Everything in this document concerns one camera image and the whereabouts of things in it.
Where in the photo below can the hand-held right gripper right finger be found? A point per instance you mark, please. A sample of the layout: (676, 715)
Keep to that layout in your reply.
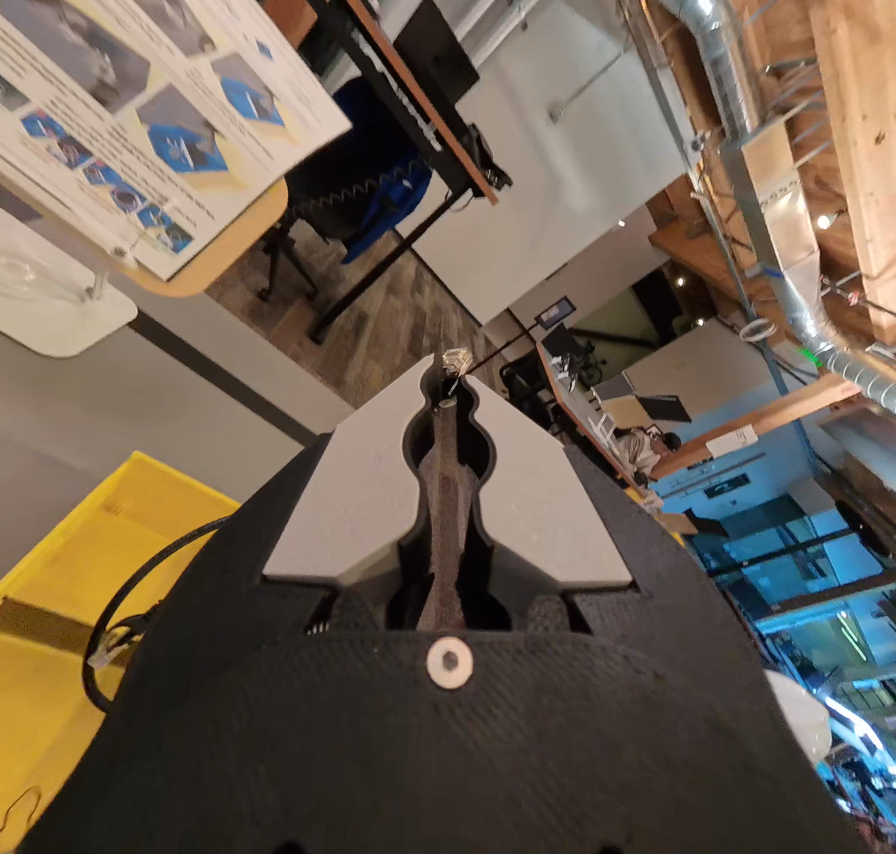
(553, 511)

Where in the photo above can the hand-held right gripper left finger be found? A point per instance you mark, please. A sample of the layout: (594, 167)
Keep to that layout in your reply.
(343, 504)

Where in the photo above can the yellow plastic bin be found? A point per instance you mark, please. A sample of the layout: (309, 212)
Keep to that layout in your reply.
(56, 728)

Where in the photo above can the black and blue bag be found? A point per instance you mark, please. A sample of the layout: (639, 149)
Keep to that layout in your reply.
(392, 202)

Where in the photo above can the clear acrylic stand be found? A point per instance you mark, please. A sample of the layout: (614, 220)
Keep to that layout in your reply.
(42, 276)

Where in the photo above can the black monitor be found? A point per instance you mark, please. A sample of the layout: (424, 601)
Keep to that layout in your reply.
(434, 48)

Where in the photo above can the printed instruction sheet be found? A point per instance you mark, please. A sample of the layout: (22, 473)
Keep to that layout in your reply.
(140, 41)

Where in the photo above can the small wall screen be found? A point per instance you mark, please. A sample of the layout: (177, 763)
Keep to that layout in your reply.
(555, 311)

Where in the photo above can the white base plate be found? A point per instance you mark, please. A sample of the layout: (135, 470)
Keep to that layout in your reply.
(63, 329)

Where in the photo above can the silver air duct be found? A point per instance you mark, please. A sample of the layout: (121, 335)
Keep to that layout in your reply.
(714, 48)

